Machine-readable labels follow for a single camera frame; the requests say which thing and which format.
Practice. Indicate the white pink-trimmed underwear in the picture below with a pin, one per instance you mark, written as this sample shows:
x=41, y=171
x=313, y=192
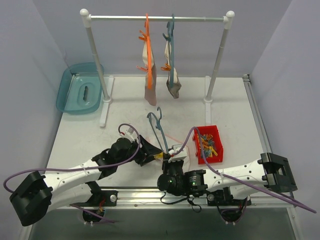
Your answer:
x=171, y=141

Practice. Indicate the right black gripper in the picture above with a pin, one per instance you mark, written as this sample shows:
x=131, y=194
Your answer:
x=171, y=164

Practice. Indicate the blue hanger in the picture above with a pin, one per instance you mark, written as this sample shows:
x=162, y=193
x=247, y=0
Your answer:
x=155, y=123
x=170, y=37

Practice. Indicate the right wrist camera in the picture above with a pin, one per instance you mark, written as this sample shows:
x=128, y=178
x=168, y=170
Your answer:
x=177, y=153

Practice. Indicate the grey beige underwear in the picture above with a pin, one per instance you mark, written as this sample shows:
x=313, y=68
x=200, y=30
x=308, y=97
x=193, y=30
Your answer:
x=173, y=83

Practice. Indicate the colourful clothespins pile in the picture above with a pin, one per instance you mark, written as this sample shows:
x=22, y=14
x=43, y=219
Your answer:
x=209, y=146

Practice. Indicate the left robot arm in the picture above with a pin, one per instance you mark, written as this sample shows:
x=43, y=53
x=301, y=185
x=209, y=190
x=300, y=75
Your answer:
x=39, y=194

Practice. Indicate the yellow clothespin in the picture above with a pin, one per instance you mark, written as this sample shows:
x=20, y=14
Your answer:
x=159, y=156

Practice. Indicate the beige brown underwear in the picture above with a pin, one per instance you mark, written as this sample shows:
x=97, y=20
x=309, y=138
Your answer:
x=150, y=94

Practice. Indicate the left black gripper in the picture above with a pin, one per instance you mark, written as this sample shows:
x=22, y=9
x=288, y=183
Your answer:
x=142, y=152

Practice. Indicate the white clothes rack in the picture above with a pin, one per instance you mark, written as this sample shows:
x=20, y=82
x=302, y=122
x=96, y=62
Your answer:
x=107, y=85

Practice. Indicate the teal plastic basin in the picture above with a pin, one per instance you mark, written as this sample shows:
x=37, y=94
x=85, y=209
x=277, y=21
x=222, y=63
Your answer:
x=80, y=89

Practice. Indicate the orange clothespin on blue hanger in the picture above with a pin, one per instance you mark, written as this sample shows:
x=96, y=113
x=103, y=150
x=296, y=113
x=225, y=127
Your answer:
x=166, y=67

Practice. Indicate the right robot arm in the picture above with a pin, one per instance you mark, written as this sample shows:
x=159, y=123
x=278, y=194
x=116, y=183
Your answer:
x=270, y=172

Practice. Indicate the red plastic bin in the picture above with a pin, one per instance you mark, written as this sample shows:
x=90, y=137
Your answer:
x=210, y=129

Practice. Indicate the orange plastic hanger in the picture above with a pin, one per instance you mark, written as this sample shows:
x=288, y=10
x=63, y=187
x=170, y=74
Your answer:
x=145, y=36

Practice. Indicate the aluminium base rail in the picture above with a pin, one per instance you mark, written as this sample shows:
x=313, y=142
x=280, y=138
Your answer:
x=146, y=198

